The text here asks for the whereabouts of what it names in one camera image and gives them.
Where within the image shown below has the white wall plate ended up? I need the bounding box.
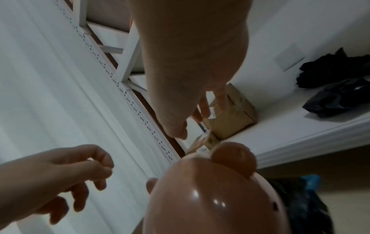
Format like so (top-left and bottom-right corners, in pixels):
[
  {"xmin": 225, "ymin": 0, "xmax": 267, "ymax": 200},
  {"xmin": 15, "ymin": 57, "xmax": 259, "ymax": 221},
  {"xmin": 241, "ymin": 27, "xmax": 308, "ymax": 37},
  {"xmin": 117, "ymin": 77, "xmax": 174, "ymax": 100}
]
[{"xmin": 272, "ymin": 42, "xmax": 306, "ymax": 72}]

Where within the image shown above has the pink bin lid ring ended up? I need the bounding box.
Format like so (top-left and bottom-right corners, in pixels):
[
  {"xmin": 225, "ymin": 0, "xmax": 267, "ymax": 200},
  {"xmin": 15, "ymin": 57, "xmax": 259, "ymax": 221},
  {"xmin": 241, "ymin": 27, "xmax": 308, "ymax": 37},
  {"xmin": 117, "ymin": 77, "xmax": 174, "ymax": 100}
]
[{"xmin": 143, "ymin": 141, "xmax": 290, "ymax": 234}]

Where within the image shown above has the person's left hand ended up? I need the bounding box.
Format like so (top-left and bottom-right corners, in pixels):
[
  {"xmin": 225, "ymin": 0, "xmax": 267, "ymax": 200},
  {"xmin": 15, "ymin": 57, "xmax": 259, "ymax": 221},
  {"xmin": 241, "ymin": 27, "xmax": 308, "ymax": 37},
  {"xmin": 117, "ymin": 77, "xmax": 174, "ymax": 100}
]
[{"xmin": 0, "ymin": 144, "xmax": 115, "ymax": 227}]

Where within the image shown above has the person's right hand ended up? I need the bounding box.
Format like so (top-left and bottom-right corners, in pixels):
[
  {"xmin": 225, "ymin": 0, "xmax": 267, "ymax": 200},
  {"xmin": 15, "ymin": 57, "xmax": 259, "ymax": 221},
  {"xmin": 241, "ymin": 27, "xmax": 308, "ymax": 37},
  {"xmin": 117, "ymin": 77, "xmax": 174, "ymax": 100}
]
[{"xmin": 127, "ymin": 0, "xmax": 255, "ymax": 140}]

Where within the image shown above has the white metal shelf rack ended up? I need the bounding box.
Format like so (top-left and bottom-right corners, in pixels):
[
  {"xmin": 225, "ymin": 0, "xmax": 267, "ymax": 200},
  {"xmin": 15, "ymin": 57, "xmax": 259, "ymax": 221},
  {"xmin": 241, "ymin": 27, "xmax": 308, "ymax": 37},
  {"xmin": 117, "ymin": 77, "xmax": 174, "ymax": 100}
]
[{"xmin": 54, "ymin": 0, "xmax": 370, "ymax": 170}]

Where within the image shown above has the glossy black trash bag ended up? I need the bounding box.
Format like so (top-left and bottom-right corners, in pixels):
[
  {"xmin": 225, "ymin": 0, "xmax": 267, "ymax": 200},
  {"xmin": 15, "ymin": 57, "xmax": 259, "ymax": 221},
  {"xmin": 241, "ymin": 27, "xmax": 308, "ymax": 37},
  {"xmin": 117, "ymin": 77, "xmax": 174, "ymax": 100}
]
[{"xmin": 302, "ymin": 77, "xmax": 370, "ymax": 118}]

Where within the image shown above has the black drawstring trash bag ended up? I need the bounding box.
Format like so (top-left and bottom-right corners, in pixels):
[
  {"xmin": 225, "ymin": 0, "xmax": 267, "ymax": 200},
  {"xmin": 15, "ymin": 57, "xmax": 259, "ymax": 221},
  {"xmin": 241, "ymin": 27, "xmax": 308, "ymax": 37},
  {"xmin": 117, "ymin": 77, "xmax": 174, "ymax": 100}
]
[{"xmin": 269, "ymin": 174, "xmax": 333, "ymax": 234}]

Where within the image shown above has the white sheer curtain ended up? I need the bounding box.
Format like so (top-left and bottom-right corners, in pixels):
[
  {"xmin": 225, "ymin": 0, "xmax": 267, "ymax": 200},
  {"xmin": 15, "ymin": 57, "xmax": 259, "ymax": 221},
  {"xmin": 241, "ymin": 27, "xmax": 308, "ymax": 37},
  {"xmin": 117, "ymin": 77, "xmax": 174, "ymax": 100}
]
[{"xmin": 0, "ymin": 0, "xmax": 174, "ymax": 234}]

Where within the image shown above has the large brown cardboard box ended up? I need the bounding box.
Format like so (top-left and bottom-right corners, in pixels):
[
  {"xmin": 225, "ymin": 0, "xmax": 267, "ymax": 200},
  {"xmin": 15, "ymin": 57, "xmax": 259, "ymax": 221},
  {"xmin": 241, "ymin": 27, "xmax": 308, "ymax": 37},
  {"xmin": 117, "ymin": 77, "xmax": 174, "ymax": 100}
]
[{"xmin": 206, "ymin": 82, "xmax": 256, "ymax": 140}]

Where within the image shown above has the small brown cardboard box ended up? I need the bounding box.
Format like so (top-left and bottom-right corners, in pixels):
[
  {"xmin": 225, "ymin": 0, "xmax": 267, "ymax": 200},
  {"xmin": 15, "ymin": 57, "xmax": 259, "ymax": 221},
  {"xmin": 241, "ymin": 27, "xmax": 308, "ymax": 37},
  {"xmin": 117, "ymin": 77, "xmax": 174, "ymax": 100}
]
[{"xmin": 184, "ymin": 131, "xmax": 222, "ymax": 158}]

